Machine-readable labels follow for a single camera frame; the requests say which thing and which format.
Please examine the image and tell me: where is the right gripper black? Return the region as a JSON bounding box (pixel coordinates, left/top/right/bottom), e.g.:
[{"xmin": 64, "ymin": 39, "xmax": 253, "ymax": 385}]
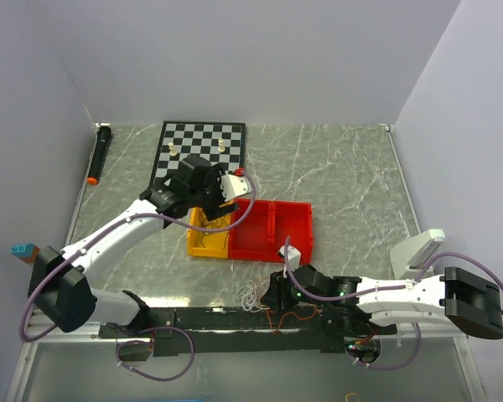
[{"xmin": 260, "ymin": 265, "xmax": 329, "ymax": 312}]

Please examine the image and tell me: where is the white chess piece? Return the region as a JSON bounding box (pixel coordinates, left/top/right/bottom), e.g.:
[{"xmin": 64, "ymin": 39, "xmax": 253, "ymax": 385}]
[
  {"xmin": 218, "ymin": 137, "xmax": 226, "ymax": 153},
  {"xmin": 169, "ymin": 142, "xmax": 178, "ymax": 157}
]

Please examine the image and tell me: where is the white chess piece left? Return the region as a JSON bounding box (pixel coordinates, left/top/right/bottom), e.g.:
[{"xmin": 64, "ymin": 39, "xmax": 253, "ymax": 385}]
[{"xmin": 169, "ymin": 142, "xmax": 178, "ymax": 157}]

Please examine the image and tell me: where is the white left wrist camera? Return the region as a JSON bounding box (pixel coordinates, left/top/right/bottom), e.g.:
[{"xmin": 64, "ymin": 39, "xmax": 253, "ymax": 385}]
[{"xmin": 220, "ymin": 174, "xmax": 252, "ymax": 202}]

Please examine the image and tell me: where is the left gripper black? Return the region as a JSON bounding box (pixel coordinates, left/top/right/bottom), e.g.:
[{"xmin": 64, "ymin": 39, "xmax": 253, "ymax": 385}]
[{"xmin": 189, "ymin": 163, "xmax": 240, "ymax": 221}]

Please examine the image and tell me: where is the red bin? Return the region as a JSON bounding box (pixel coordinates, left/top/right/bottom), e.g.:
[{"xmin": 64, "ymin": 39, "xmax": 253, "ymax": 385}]
[
  {"xmin": 273, "ymin": 201, "xmax": 314, "ymax": 264},
  {"xmin": 228, "ymin": 199, "xmax": 276, "ymax": 262}
]

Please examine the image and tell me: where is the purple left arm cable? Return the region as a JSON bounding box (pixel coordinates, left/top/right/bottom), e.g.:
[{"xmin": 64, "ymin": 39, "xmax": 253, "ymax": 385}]
[{"xmin": 18, "ymin": 167, "xmax": 257, "ymax": 382}]

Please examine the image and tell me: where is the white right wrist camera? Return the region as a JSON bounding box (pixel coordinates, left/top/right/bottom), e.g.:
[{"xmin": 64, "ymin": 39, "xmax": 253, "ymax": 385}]
[{"xmin": 277, "ymin": 245, "xmax": 302, "ymax": 271}]

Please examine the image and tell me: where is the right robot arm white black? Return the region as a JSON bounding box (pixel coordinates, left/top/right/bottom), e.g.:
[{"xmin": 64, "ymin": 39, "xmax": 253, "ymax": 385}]
[{"xmin": 261, "ymin": 265, "xmax": 503, "ymax": 340}]

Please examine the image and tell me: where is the yellow plastic bin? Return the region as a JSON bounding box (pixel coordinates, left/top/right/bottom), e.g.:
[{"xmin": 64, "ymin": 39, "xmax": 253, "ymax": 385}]
[{"xmin": 187, "ymin": 208, "xmax": 231, "ymax": 260}]

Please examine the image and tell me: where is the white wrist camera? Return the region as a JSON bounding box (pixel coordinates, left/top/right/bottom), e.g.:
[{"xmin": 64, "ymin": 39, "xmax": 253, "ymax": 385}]
[
  {"xmin": 277, "ymin": 245, "xmax": 302, "ymax": 271},
  {"xmin": 220, "ymin": 174, "xmax": 252, "ymax": 202}
]

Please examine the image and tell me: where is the blue orange toy block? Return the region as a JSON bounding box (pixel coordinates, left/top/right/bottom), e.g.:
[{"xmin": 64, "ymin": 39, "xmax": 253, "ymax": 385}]
[{"xmin": 11, "ymin": 243, "xmax": 40, "ymax": 266}]

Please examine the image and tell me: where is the black white chessboard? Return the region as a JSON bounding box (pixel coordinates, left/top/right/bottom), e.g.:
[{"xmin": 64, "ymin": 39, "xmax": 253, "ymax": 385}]
[{"xmin": 148, "ymin": 121, "xmax": 246, "ymax": 188}]

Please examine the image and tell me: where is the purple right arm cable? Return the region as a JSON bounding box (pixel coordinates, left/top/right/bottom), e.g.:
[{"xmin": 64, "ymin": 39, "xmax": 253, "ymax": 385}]
[{"xmin": 283, "ymin": 236, "xmax": 503, "ymax": 372}]

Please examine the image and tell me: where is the white grey stand device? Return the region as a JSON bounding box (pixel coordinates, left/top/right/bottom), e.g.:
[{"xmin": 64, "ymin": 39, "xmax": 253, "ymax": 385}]
[{"xmin": 390, "ymin": 229, "xmax": 445, "ymax": 280}]

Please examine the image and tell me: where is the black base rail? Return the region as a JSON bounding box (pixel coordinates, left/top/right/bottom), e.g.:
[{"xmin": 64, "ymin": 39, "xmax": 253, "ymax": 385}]
[{"xmin": 99, "ymin": 305, "xmax": 397, "ymax": 357}]

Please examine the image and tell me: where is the white thin cable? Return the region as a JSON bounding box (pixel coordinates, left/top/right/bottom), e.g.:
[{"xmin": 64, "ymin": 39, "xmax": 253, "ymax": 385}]
[{"xmin": 236, "ymin": 280, "xmax": 273, "ymax": 314}]

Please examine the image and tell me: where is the white chess piece right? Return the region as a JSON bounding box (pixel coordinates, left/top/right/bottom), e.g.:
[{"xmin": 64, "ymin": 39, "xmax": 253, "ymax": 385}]
[{"xmin": 218, "ymin": 137, "xmax": 226, "ymax": 153}]

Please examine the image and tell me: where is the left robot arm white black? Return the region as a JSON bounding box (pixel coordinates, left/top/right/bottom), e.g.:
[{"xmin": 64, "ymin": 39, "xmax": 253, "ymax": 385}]
[{"xmin": 27, "ymin": 155, "xmax": 256, "ymax": 337}]

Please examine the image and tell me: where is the aluminium frame rail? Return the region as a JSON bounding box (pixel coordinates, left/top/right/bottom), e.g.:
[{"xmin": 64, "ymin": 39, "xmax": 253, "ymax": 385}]
[{"xmin": 25, "ymin": 308, "xmax": 101, "ymax": 343}]

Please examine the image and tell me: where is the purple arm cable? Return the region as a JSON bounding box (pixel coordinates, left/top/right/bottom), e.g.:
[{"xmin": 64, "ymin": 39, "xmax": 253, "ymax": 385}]
[
  {"xmin": 18, "ymin": 167, "xmax": 257, "ymax": 382},
  {"xmin": 283, "ymin": 236, "xmax": 503, "ymax": 372}
]

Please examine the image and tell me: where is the black marker orange cap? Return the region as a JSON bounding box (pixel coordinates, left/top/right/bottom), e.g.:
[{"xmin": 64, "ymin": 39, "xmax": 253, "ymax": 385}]
[{"xmin": 86, "ymin": 126, "xmax": 113, "ymax": 186}]

